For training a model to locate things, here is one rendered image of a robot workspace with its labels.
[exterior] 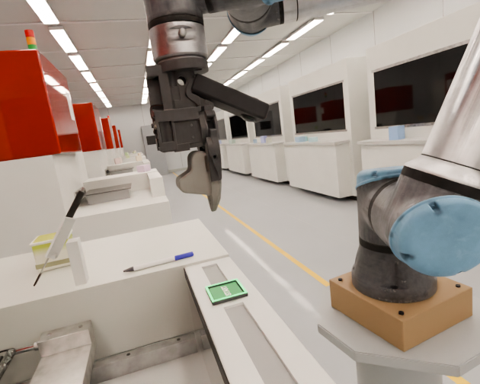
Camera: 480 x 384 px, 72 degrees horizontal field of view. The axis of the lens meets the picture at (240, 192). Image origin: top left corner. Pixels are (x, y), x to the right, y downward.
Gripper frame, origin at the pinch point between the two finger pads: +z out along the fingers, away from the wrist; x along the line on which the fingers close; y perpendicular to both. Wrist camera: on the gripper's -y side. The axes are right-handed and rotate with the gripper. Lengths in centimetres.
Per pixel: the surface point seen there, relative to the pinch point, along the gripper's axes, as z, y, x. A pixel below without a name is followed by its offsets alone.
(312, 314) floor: 111, -78, -129
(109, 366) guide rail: 26.3, 20.9, -8.0
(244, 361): 14.7, 3.0, 16.3
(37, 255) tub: 10.4, 34.1, -30.0
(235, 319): 15.1, 1.4, 7.3
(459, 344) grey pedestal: 28.7, -34.1, 10.8
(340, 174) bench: 69, -261, -362
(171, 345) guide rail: 25.9, 10.3, -8.0
